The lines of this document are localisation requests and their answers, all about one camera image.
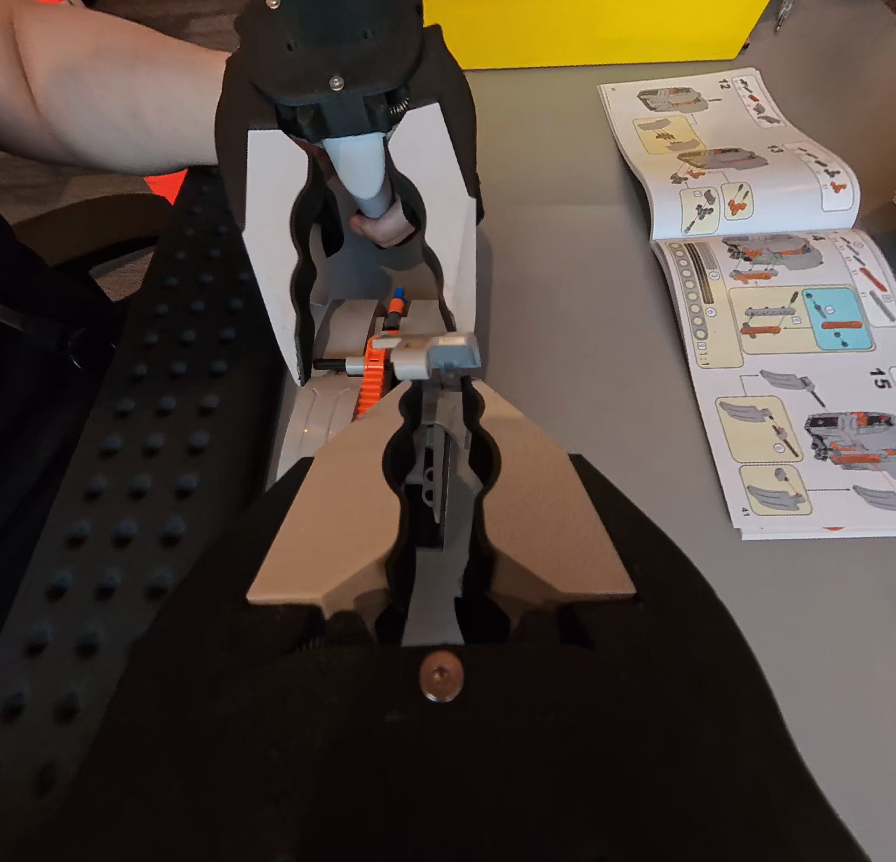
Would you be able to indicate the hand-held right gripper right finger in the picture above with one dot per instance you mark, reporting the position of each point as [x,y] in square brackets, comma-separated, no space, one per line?
[546,526]

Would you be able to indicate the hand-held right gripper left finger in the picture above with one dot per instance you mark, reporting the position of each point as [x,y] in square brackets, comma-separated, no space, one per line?
[336,526]

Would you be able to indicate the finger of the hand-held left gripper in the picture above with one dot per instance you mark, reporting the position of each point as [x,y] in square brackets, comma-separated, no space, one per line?
[451,246]
[269,246]

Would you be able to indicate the grey orange toy brick vehicle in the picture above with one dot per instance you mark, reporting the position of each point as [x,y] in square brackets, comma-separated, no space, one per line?
[329,414]

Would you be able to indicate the person's left forearm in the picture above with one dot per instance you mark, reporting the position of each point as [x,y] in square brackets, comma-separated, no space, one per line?
[105,99]

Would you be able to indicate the grey desk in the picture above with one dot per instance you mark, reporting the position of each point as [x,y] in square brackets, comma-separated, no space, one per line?
[595,316]

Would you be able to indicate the person's left hand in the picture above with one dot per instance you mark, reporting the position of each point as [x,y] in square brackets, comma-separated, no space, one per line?
[381,229]

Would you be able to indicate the orange traffic cone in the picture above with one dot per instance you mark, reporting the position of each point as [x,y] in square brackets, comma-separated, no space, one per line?
[164,187]

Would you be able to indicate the black dimpled armrest pad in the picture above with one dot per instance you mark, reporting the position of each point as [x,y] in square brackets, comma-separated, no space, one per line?
[140,421]

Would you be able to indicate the yellow plastic bin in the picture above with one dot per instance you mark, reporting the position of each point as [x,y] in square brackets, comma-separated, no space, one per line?
[595,22]

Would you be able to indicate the open instruction booklet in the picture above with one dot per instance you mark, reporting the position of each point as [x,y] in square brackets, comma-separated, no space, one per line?
[770,316]

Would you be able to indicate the small metal key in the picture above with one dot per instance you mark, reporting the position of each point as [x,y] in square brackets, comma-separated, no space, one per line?
[787,5]

